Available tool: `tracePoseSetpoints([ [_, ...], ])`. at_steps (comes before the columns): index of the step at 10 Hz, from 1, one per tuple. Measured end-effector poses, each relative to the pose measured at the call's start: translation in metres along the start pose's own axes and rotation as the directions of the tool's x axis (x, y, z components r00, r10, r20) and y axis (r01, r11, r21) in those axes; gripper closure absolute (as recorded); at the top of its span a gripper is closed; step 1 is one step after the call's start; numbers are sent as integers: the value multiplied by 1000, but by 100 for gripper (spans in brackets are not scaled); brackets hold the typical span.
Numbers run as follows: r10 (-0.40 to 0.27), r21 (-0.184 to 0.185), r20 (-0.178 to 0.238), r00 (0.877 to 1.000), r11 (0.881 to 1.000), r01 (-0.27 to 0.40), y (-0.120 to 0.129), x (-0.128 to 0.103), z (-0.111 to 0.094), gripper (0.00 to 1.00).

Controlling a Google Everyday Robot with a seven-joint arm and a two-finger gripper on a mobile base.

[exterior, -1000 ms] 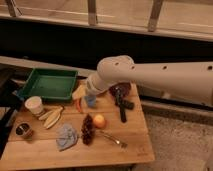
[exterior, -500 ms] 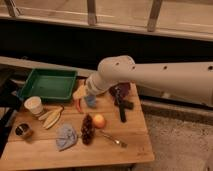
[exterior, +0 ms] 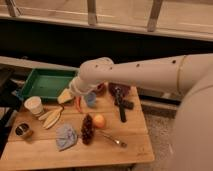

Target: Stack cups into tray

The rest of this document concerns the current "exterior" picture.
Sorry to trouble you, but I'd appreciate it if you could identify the dark grape bunch toy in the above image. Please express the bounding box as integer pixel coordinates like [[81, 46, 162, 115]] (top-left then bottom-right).
[[81, 114, 94, 145]]

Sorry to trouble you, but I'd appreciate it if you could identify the green plastic tray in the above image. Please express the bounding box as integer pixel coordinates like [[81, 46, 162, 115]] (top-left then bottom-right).
[[20, 68, 77, 102]]

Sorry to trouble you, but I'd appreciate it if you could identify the white paper cup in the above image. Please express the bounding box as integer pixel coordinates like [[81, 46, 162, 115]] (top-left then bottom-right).
[[24, 96, 44, 116]]

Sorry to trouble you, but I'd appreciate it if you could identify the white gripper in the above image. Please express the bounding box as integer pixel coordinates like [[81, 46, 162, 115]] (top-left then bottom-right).
[[57, 76, 96, 104]]

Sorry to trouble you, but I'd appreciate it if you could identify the yellow apple toy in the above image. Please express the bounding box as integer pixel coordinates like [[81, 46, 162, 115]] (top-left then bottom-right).
[[93, 114, 106, 129]]

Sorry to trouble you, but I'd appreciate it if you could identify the crumpled blue cloth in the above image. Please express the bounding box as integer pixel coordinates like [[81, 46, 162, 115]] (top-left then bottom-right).
[[56, 124, 78, 151]]

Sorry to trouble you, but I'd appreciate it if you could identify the small metal cup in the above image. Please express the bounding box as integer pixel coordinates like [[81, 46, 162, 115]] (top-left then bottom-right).
[[15, 123, 33, 139]]

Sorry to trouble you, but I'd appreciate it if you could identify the wooden table board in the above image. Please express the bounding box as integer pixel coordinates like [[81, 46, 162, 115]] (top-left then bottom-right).
[[0, 88, 154, 171]]

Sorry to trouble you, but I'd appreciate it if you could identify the brown wooden bowl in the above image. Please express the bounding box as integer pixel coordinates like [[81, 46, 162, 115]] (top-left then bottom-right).
[[94, 83, 106, 96]]

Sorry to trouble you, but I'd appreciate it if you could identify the black side stand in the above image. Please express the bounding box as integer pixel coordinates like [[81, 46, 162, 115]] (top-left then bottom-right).
[[0, 68, 21, 157]]

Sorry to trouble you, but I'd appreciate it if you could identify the dark red bowl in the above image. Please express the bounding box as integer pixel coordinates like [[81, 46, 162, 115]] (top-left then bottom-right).
[[108, 83, 131, 97]]

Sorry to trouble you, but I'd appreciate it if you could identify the small blue cup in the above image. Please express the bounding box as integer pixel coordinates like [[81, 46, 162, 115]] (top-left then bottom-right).
[[84, 92, 96, 107]]

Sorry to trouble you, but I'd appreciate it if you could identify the metal fork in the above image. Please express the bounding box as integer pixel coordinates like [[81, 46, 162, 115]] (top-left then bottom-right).
[[97, 130, 127, 148]]

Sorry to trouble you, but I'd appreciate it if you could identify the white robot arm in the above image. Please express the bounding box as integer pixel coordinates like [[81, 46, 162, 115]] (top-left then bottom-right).
[[68, 53, 213, 171]]

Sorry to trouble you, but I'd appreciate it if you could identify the orange carrot toy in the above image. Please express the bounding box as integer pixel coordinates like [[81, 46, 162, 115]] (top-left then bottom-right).
[[75, 97, 83, 113]]

